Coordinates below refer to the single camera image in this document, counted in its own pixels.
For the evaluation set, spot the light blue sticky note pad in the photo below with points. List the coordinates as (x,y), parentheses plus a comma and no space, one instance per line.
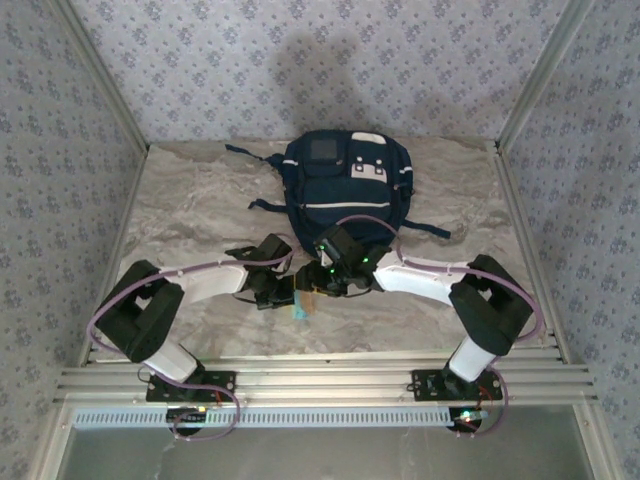
(298,312)

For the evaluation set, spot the navy blue backpack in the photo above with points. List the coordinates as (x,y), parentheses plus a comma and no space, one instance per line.
(340,200)

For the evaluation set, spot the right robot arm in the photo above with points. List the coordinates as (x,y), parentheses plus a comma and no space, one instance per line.
(415,275)

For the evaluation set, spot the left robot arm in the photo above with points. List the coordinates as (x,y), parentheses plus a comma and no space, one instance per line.
(210,282)

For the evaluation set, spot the small electronics board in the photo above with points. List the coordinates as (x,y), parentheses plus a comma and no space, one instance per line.
(467,417)
(187,415)

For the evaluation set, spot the grey metal panel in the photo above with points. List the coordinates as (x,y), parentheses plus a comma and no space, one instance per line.
(325,455)

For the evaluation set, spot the aluminium rail frame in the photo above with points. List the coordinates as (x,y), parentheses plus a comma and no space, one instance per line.
(325,380)

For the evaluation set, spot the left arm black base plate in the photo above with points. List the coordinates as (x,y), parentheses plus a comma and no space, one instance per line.
(225,380)

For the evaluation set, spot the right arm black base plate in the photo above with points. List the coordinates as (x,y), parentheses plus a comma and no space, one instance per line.
(425,385)

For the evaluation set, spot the aluminium side rail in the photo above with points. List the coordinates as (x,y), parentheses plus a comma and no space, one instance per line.
(116,250)
(515,200)

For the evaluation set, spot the aluminium corner post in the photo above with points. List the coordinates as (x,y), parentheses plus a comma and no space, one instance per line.
(111,85)
(542,75)

